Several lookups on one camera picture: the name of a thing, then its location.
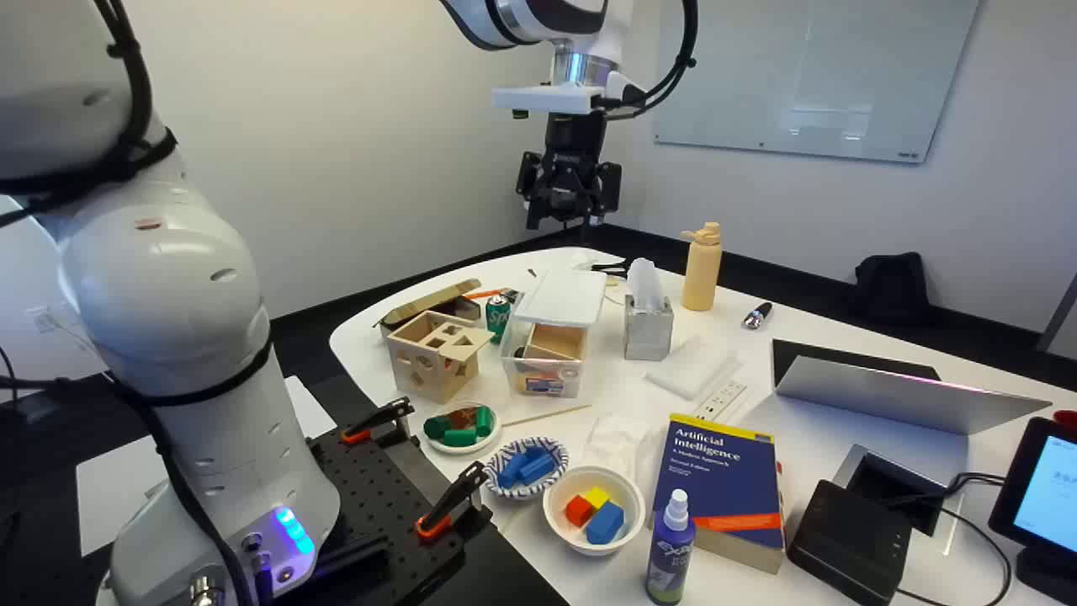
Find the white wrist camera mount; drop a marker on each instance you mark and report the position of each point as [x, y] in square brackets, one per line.
[540, 97]

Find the wooden shape sorter box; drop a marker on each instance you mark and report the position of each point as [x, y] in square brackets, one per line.
[440, 363]

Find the thin wooden stick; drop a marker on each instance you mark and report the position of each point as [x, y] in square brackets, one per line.
[546, 415]

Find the blue rectangular block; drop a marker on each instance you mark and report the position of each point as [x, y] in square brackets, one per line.
[605, 526]

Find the grey tissue box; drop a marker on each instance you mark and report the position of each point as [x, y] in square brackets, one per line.
[646, 330]

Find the white bowl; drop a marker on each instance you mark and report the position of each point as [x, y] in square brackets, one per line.
[559, 536]

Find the black box device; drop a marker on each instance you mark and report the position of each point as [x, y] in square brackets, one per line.
[846, 544]

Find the yellow block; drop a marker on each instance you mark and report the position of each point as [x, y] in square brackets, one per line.
[596, 496]

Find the blue patterned paper plate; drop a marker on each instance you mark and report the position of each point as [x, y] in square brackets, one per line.
[502, 492]

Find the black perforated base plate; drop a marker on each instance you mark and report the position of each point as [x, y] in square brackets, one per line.
[382, 492]

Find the black marker pen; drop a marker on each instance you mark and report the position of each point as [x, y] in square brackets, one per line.
[755, 314]

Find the black bag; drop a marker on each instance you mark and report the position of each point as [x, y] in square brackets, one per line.
[893, 291]

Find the beige water bottle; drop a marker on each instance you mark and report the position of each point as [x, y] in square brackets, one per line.
[701, 270]

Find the orange block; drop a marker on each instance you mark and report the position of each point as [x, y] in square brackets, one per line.
[577, 514]

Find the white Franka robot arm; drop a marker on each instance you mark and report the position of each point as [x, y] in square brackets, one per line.
[170, 291]

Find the green block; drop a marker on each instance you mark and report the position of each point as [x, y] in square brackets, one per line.
[437, 428]
[484, 419]

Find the wall whiteboard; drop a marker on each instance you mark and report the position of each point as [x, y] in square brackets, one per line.
[810, 79]

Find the black square pad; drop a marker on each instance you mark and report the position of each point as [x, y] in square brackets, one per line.
[915, 492]

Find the white foam pad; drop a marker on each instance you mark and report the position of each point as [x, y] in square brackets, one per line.
[696, 363]

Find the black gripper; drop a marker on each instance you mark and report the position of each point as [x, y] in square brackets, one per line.
[577, 135]

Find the clear plastic bin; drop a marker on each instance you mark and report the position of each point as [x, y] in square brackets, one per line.
[542, 376]

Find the silver laptop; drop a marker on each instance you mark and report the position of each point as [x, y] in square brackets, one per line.
[896, 398]

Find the blue cylinder block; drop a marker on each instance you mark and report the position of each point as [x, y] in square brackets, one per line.
[540, 462]
[510, 472]

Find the black framed touchscreen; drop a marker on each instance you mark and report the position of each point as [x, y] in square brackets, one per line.
[1046, 492]

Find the white bin lid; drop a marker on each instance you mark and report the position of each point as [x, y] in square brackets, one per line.
[559, 297]

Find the blue and yellow book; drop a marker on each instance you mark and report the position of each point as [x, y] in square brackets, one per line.
[717, 482]

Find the black clamp with orange grip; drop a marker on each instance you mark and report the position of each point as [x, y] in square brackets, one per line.
[375, 420]
[448, 501]

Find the spray bottle with purple label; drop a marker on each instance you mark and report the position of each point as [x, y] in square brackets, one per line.
[667, 555]

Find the white plate with green blocks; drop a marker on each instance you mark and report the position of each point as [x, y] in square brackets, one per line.
[459, 446]

